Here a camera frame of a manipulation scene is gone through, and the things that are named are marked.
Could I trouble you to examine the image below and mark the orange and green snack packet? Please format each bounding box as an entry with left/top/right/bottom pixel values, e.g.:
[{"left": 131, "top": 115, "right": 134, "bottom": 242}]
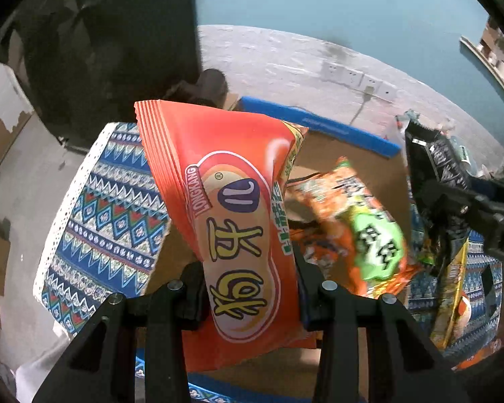
[{"left": 296, "top": 157, "right": 421, "bottom": 299}]

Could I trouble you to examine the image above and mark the dark cloth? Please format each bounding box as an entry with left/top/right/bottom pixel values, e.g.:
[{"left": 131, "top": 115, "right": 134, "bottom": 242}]
[{"left": 0, "top": 0, "right": 202, "bottom": 152}]

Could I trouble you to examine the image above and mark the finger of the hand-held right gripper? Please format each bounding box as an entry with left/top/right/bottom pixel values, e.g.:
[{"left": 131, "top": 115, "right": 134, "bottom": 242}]
[{"left": 417, "top": 179, "right": 493, "bottom": 230}]

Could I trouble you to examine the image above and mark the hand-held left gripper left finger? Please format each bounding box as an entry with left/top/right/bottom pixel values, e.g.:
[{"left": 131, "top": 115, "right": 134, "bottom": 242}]
[{"left": 31, "top": 262, "right": 209, "bottom": 403}]

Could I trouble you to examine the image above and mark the blue patterned tablecloth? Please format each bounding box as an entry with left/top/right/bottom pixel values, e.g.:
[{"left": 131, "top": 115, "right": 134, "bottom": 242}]
[{"left": 33, "top": 122, "right": 504, "bottom": 403}]

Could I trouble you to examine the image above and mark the grey power cable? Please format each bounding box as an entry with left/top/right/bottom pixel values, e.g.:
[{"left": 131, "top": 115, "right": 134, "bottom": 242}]
[{"left": 350, "top": 86, "right": 375, "bottom": 129}]

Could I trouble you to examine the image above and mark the blue-rimmed cardboard box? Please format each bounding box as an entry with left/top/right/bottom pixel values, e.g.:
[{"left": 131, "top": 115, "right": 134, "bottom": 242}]
[{"left": 134, "top": 96, "right": 412, "bottom": 403}]

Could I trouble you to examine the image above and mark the black round object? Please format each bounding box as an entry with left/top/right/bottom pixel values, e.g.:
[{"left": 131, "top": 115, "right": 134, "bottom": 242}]
[{"left": 164, "top": 68, "right": 229, "bottom": 107}]

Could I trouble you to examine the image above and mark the yellow-green snack packet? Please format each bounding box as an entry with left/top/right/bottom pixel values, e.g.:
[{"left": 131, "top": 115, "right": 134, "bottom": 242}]
[{"left": 430, "top": 235, "right": 473, "bottom": 349}]

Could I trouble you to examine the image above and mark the black snack packet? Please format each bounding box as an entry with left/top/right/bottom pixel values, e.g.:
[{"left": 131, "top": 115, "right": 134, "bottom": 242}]
[{"left": 404, "top": 120, "right": 473, "bottom": 269}]

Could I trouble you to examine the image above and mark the white wall shelf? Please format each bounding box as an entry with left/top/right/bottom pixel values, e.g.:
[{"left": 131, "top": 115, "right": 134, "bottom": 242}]
[{"left": 459, "top": 36, "right": 504, "bottom": 110}]

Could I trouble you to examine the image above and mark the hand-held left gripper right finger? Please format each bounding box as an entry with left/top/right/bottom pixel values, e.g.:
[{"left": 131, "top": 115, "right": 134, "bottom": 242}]
[{"left": 292, "top": 253, "right": 471, "bottom": 403}]

